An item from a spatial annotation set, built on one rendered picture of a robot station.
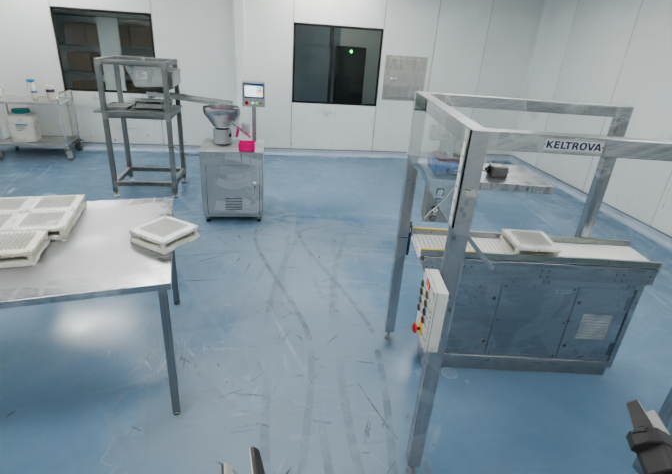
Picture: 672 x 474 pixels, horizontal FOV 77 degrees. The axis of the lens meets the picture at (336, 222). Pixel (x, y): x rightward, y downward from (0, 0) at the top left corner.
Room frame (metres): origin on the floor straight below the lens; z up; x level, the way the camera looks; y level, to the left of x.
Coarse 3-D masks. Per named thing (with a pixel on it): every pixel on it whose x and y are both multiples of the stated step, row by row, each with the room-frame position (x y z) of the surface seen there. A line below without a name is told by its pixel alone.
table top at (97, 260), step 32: (96, 224) 2.14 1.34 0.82; (128, 224) 2.16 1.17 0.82; (64, 256) 1.77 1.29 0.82; (96, 256) 1.79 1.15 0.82; (128, 256) 1.81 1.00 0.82; (160, 256) 1.83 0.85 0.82; (0, 288) 1.47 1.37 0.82; (32, 288) 1.49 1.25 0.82; (64, 288) 1.50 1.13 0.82; (96, 288) 1.52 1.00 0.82; (128, 288) 1.54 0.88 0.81; (160, 288) 1.59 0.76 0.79
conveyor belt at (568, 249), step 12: (420, 240) 2.23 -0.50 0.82; (432, 240) 2.24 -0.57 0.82; (444, 240) 2.25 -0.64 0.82; (480, 240) 2.29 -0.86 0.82; (492, 240) 2.30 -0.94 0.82; (504, 252) 2.15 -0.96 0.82; (564, 252) 2.21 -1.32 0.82; (576, 252) 2.22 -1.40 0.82; (588, 252) 2.23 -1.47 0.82; (600, 252) 2.24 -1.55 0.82; (612, 252) 2.25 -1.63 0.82; (624, 252) 2.26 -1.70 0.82; (636, 252) 2.28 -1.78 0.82; (588, 264) 2.09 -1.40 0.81
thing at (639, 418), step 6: (630, 402) 0.59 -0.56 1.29; (636, 402) 0.59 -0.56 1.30; (630, 408) 0.59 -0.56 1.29; (636, 408) 0.58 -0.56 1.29; (642, 408) 0.58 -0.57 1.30; (630, 414) 0.58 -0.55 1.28; (636, 414) 0.57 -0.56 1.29; (642, 414) 0.57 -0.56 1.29; (636, 420) 0.56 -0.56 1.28; (642, 420) 0.56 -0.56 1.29; (648, 420) 0.55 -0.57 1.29; (636, 426) 0.56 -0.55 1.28; (642, 426) 0.55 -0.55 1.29; (648, 426) 0.55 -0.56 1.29
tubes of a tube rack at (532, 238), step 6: (516, 234) 2.23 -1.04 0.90; (522, 234) 2.25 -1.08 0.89; (528, 234) 2.25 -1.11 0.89; (534, 234) 2.25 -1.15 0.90; (540, 234) 2.26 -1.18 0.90; (522, 240) 2.16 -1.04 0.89; (528, 240) 2.16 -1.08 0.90; (534, 240) 2.17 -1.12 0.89; (540, 240) 2.17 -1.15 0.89; (546, 240) 2.18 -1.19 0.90; (546, 252) 2.12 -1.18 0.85
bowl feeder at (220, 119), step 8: (224, 104) 4.55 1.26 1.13; (208, 112) 4.21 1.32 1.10; (216, 112) 4.19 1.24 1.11; (224, 112) 4.21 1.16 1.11; (232, 112) 4.26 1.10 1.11; (216, 120) 4.23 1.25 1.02; (224, 120) 4.24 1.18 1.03; (232, 120) 4.31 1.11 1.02; (216, 128) 4.32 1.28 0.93; (224, 128) 4.31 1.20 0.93; (248, 128) 4.34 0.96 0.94; (216, 136) 4.29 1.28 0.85; (224, 136) 4.29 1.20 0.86
